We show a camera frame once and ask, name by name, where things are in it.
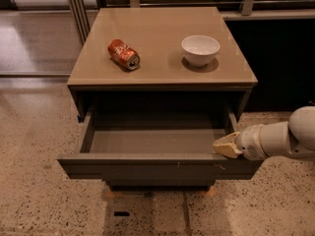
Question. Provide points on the foam gripper body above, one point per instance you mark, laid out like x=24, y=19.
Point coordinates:
x=250, y=143

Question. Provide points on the grey top drawer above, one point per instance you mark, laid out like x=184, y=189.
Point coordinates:
x=165, y=148

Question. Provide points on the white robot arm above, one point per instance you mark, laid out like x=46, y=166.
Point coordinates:
x=294, y=138

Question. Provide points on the grey drawer cabinet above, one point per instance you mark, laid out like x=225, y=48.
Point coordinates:
x=164, y=80

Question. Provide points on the white ceramic bowl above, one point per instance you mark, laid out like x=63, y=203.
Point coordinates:
x=200, y=50

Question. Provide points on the black floor marker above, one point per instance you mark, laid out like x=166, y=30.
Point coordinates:
x=121, y=213

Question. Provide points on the orange soda can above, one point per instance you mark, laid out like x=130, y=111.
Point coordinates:
x=123, y=54

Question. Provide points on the grey window ledge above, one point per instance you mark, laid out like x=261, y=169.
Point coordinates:
x=270, y=15

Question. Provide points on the blue tape piece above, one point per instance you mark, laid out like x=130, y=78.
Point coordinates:
x=79, y=119

